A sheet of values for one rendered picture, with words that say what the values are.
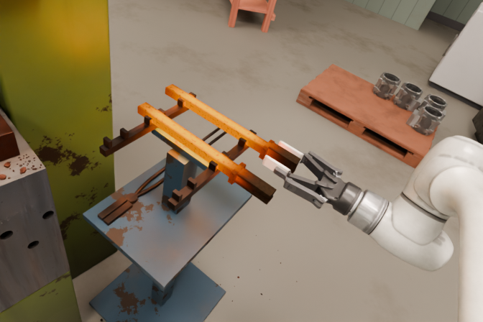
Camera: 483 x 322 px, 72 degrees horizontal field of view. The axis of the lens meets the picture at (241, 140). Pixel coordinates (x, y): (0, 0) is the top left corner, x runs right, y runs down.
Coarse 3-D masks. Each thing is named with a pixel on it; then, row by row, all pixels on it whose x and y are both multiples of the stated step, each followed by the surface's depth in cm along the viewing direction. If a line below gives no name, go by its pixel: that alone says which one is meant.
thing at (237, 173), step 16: (144, 112) 84; (160, 112) 84; (160, 128) 83; (176, 128) 81; (192, 144) 79; (208, 144) 80; (208, 160) 78; (224, 160) 77; (240, 176) 74; (256, 176) 75; (256, 192) 75; (272, 192) 72
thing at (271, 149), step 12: (180, 96) 91; (192, 96) 92; (192, 108) 91; (204, 108) 90; (216, 120) 88; (228, 120) 88; (228, 132) 88; (240, 132) 86; (252, 144) 85; (264, 144) 84; (276, 144) 84; (264, 156) 84; (276, 156) 83; (288, 156) 81
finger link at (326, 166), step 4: (308, 152) 86; (312, 152) 86; (312, 156) 85; (316, 156) 85; (316, 160) 85; (320, 160) 84; (324, 160) 84; (320, 164) 85; (324, 164) 84; (328, 164) 84; (324, 168) 84; (328, 168) 83; (332, 168) 83; (336, 168) 83; (340, 172) 82
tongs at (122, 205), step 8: (208, 136) 121; (152, 176) 102; (144, 184) 99; (136, 192) 96; (144, 192) 97; (120, 200) 93; (128, 200) 94; (136, 200) 94; (112, 208) 91; (120, 208) 91; (128, 208) 92; (104, 216) 88; (112, 216) 89
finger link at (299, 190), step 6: (288, 180) 76; (294, 186) 76; (300, 186) 76; (294, 192) 77; (300, 192) 76; (306, 192) 75; (312, 192) 75; (306, 198) 76; (312, 198) 75; (318, 198) 74
